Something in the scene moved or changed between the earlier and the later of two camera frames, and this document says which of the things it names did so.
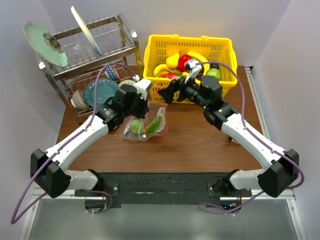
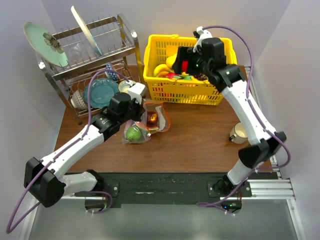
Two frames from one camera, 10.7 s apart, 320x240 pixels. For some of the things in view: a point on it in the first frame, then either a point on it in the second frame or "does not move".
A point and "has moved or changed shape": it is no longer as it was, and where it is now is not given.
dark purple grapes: x=200 y=74 does not move
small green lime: x=137 y=126 has moved or changed shape
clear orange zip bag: x=155 y=122 does not move
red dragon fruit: x=172 y=75 does not move
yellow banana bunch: x=163 y=69 does not move
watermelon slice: x=153 y=126 -> x=144 y=127
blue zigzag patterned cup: x=111 y=73 does not move
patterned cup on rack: x=78 y=101 does not move
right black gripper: x=175 y=85 -> x=186 y=53
